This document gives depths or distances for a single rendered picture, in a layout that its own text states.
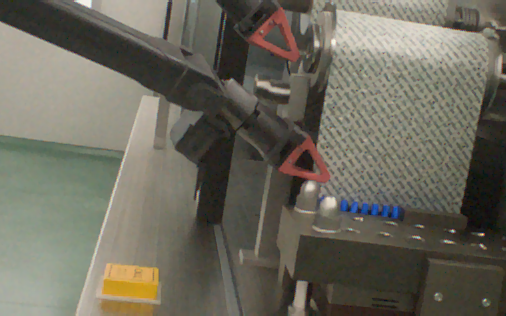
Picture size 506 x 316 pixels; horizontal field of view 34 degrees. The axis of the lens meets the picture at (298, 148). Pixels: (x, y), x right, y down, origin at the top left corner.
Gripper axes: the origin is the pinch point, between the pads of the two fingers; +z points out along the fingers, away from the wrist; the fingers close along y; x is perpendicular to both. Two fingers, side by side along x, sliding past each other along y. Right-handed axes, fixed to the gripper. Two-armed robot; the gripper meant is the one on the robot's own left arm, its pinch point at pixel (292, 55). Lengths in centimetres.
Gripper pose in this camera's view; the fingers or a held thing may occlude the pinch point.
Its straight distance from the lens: 127.0
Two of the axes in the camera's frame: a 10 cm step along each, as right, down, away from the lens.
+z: 6.9, 7.0, 1.7
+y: 1.4, 1.0, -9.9
